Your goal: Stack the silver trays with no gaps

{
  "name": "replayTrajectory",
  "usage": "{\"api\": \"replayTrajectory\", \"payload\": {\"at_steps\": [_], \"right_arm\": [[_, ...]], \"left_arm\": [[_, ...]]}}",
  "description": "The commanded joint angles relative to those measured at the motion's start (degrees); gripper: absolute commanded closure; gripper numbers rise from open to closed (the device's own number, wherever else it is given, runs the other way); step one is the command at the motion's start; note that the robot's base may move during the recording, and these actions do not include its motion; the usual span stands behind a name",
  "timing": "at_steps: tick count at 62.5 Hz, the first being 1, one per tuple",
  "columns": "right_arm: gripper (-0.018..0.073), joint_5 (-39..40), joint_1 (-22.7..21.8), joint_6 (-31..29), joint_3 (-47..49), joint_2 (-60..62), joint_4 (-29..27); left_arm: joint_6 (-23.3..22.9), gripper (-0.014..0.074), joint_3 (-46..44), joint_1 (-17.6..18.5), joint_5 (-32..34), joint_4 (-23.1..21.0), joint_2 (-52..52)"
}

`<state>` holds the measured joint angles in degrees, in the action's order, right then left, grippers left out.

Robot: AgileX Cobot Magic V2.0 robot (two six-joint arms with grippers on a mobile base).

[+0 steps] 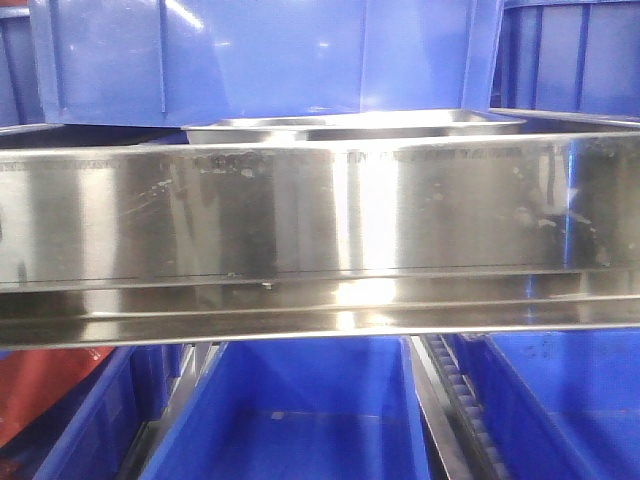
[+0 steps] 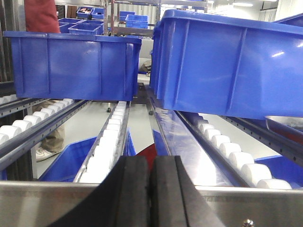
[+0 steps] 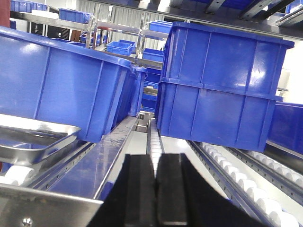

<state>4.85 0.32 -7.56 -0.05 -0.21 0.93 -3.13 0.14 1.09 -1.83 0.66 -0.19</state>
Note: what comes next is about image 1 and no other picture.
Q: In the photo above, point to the upper right blue bin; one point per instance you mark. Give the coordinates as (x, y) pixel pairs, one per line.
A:
(569, 56)

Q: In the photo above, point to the lower right blue bin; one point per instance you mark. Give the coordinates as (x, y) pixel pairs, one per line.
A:
(557, 404)

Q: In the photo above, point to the lower centre blue bin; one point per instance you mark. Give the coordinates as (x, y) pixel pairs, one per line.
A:
(324, 408)

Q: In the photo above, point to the lower left blue bin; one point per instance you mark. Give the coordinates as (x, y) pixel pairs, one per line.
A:
(95, 442)

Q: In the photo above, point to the metal divider rail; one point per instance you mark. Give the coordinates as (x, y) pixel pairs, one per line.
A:
(168, 375)

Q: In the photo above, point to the upper centre blue bin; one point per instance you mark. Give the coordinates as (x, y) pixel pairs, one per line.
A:
(179, 63)

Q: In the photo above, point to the upper left blue bin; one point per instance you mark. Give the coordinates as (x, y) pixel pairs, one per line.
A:
(20, 100)

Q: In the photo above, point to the blue bin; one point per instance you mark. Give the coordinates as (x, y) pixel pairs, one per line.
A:
(179, 63)
(557, 404)
(324, 408)
(95, 442)
(20, 100)
(569, 56)

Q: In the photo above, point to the roller conveyor track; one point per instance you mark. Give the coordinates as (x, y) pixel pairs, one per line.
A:
(457, 441)

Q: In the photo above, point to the red object lower left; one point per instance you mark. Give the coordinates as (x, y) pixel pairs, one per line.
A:
(34, 380)

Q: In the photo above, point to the silver metal tray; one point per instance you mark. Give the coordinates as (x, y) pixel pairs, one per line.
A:
(357, 126)

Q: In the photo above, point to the stainless steel front rail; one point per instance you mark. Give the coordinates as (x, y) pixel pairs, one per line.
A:
(162, 244)

